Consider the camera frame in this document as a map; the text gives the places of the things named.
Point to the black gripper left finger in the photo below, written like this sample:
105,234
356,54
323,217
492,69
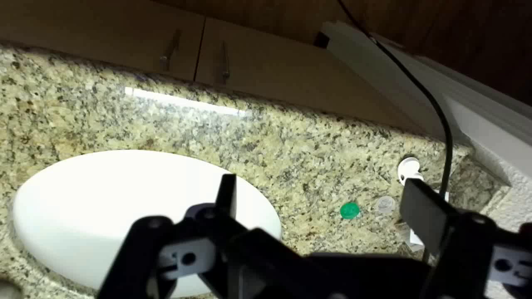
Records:
210,245

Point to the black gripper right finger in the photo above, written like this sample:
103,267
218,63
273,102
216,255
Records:
471,249

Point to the white oval sink basin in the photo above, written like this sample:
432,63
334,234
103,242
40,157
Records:
72,217

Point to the clear contact lens cap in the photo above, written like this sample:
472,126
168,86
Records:
386,207

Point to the green contact lens cap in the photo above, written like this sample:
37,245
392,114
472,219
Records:
349,210

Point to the wooden vanity cabinet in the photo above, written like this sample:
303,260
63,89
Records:
156,39

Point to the white door frame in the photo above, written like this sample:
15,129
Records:
489,119

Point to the right cabinet door handle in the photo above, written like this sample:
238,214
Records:
225,73

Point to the cabinet door handle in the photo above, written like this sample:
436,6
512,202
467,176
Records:
170,49
225,73

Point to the left cabinet door handle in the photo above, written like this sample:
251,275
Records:
170,49

